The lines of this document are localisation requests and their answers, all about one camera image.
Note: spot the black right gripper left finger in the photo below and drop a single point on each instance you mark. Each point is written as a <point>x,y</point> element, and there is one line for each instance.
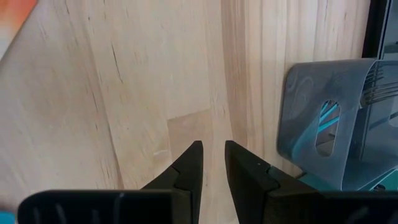
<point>93,208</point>

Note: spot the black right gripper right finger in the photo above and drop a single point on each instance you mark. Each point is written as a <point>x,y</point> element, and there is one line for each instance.
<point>311,208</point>

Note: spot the teal plastic bin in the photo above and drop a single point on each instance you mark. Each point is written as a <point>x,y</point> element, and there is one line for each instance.
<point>317,183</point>

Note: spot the grey translucent plastic bin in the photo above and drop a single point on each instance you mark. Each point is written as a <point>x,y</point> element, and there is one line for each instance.
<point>298,93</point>

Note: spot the black table frame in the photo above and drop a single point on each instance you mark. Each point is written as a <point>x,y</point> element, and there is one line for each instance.
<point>374,28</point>

